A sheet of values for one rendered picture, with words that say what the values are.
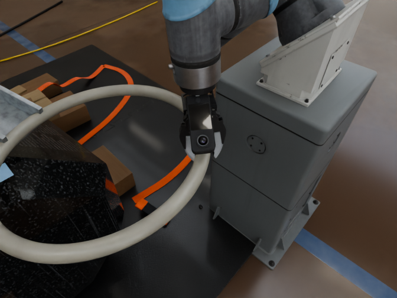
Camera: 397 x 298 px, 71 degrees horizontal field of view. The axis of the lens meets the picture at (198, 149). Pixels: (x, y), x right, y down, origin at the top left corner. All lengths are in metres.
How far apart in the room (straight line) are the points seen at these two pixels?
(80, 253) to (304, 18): 0.76
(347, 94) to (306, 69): 0.20
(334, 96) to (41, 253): 0.85
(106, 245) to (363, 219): 1.51
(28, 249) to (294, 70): 0.74
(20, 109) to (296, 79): 0.75
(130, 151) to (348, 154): 1.43
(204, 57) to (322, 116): 0.48
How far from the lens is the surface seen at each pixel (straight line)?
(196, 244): 1.48
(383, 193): 1.96
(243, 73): 0.99
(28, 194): 0.89
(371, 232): 1.78
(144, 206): 1.55
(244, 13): 0.52
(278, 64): 0.88
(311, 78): 0.85
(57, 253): 0.51
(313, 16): 0.88
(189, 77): 0.50
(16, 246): 0.56
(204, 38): 0.47
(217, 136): 0.62
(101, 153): 1.75
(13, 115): 0.86
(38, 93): 2.18
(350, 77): 1.08
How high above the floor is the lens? 1.38
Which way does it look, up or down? 48 degrees down
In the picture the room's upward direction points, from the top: straight up
